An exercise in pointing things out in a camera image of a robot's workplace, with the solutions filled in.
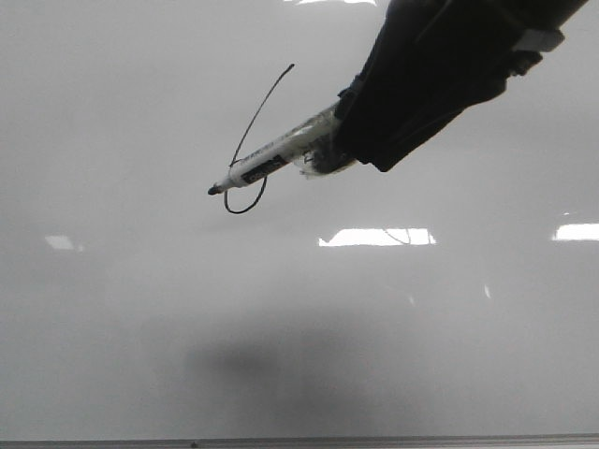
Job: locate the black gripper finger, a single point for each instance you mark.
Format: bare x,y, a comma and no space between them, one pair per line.
432,60

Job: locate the white black whiteboard marker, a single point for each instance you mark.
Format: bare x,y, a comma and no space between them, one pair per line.
310,146

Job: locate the white whiteboard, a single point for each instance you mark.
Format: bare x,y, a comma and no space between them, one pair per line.
456,294

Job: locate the grey aluminium whiteboard frame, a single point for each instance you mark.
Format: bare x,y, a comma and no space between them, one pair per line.
585,440

